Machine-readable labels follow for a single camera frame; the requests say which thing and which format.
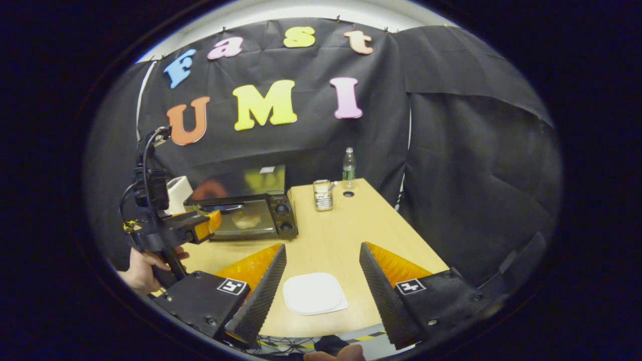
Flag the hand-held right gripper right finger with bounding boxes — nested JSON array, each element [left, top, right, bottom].
[[359, 242, 495, 350]]

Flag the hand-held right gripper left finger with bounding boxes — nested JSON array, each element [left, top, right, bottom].
[[150, 243, 287, 346]]

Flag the golden croissant bread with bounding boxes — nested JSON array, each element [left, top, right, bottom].
[[232, 211, 261, 230]]

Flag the black electric oven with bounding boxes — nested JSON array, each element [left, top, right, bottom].
[[183, 164, 299, 241]]

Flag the white toaster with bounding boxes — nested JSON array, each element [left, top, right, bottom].
[[166, 175, 194, 215]]

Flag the white square plate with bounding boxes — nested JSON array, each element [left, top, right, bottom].
[[283, 272, 349, 316]]

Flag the clear glass jar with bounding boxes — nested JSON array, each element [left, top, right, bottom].
[[313, 179, 338, 212]]

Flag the clear plastic water bottle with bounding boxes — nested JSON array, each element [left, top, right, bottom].
[[342, 147, 357, 182]]

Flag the black cables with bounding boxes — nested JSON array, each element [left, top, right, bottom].
[[258, 336, 322, 354]]

